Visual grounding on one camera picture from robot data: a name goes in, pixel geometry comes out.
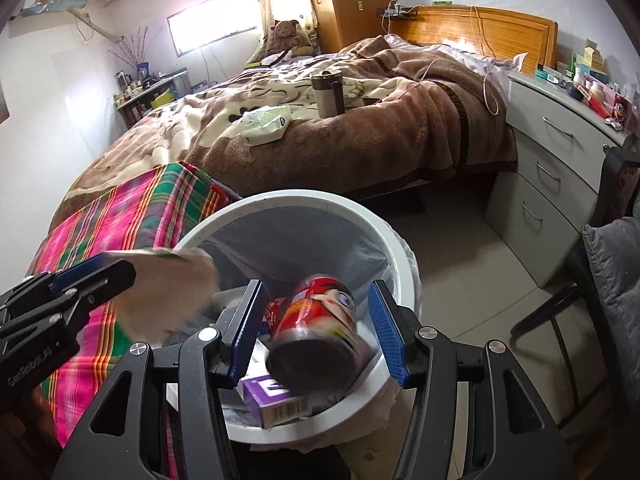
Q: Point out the wooden bed headboard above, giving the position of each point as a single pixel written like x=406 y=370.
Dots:
x=500 y=30

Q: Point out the black metal chair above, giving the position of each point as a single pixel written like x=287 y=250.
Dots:
x=611 y=195

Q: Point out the black flat device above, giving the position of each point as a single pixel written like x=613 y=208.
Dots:
x=367 y=101

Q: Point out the beige paper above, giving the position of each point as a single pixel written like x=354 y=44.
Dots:
x=170 y=290

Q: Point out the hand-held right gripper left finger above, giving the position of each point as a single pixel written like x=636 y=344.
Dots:
x=247 y=332

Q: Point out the dried flower branches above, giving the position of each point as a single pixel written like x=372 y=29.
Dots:
x=134 y=52

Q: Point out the wrapped air conditioner pipe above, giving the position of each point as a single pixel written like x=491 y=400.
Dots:
x=97 y=27

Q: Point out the clear plastic bin liner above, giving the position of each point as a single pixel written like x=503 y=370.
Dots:
x=280 y=250

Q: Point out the red printed can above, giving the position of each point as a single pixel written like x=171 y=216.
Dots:
x=320 y=320

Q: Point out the black shelf with power strip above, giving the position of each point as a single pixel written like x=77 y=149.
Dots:
x=397 y=11

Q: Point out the brown travel mug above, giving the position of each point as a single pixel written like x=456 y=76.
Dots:
x=325 y=95

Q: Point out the cluttered small desk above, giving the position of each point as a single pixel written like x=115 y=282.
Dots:
x=150 y=95

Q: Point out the bed with brown blanket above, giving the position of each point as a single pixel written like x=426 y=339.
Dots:
x=390 y=125

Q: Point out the bright window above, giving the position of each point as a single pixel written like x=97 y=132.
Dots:
x=210 y=25

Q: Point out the small purple carton box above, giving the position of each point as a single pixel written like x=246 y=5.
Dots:
x=270 y=396

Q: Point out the white round trash bin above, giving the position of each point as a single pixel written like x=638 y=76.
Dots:
x=310 y=197

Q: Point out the assorted boxes and bottles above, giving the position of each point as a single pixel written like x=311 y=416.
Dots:
x=595 y=90

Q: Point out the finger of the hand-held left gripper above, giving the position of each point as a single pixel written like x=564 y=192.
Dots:
x=100 y=285
x=92 y=263

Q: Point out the wooden wardrobe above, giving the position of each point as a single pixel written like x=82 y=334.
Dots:
x=350 y=0

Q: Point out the grey cushion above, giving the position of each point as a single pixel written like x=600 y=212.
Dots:
x=615 y=280

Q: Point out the grey drawer nightstand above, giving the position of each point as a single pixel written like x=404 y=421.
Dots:
x=540 y=160

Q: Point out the pink green plaid cloth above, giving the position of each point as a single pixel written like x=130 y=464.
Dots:
x=125 y=210

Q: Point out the lilac bed sheet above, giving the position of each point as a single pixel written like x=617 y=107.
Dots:
x=440 y=50

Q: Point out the green flat box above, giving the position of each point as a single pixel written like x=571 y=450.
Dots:
x=442 y=3

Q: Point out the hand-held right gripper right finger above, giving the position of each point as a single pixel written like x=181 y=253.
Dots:
x=389 y=332

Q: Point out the brown teddy bear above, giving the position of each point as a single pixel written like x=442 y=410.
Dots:
x=285 y=30

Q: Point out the green white tissue pack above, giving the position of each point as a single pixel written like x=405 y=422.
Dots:
x=265 y=122

